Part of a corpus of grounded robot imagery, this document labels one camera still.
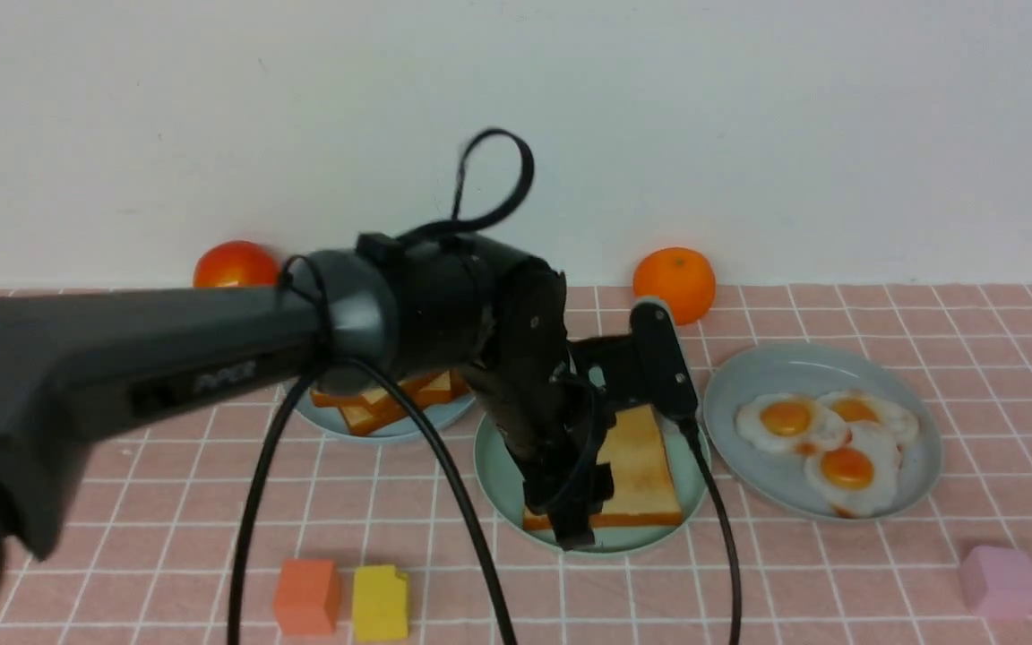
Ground pink checked tablecloth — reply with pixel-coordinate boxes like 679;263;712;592
0;283;1032;644

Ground toast slice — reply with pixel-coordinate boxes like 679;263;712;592
310;370;470;411
522;404;685;533
338;392;407;437

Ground yellow cube block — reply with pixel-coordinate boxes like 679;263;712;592
351;565;410;642

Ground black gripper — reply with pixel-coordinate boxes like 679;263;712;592
462;257;615;551

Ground light blue bread plate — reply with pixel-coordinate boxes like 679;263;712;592
296;392;475;445

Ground fried egg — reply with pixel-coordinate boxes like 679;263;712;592
818;391;921;450
804;422;901;519
735;393;849;456

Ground orange fruit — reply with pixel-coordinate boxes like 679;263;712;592
632;246;718;326

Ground orange cube block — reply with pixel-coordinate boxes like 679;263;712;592
271;558;341;638

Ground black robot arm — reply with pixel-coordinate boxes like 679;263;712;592
0;232;615;584

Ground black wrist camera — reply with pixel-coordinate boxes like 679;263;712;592
570;297;699;426

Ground black cable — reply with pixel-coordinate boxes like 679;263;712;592
228;358;743;645

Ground grey egg plate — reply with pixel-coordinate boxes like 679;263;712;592
701;343;943;523

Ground pink cube block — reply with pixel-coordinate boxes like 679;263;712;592
959;546;1032;621

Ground red yellow pomegranate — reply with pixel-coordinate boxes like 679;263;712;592
192;240;279;288

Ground black strap loop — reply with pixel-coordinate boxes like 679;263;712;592
395;128;536;245

